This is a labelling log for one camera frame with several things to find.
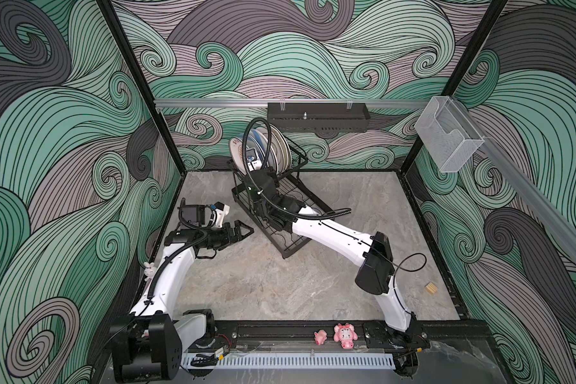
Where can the clear plastic wall holder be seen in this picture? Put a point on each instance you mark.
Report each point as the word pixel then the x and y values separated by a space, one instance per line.
pixel 449 133

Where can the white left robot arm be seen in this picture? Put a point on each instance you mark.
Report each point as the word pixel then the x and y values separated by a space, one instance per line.
pixel 148 343

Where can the cream floral plate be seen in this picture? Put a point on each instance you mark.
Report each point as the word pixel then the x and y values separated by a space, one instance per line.
pixel 280 155

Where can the white rabbit figurine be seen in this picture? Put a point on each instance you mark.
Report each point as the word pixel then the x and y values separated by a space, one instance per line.
pixel 149 270

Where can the white slotted cable duct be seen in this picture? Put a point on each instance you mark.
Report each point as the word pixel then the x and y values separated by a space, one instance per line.
pixel 316 361

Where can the small wooden block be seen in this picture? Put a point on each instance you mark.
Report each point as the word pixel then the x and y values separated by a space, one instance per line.
pixel 431 288

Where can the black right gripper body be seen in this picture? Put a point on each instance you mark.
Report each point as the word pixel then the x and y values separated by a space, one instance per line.
pixel 250 179

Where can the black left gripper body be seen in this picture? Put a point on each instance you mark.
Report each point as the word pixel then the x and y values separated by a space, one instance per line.
pixel 215 238

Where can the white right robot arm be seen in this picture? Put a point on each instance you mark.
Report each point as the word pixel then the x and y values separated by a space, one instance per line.
pixel 377 271

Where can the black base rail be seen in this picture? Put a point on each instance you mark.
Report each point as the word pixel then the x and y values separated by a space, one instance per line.
pixel 373 334

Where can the large pink pig toy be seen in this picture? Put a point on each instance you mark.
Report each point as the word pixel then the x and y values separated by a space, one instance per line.
pixel 345 335

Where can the small pink pig toy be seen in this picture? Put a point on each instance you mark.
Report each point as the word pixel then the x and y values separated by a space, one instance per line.
pixel 320 337

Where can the black wire dish rack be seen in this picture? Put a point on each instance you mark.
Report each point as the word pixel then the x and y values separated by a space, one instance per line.
pixel 290 184

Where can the aluminium wall rail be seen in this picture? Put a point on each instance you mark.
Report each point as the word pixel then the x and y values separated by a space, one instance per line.
pixel 262 103

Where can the black wall shelf tray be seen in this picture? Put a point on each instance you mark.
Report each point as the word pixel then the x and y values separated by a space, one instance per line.
pixel 319 117

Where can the black frame post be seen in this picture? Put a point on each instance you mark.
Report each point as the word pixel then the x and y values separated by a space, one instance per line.
pixel 119 35

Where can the orange sunburst plate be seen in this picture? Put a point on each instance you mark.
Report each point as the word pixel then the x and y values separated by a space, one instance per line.
pixel 236 152

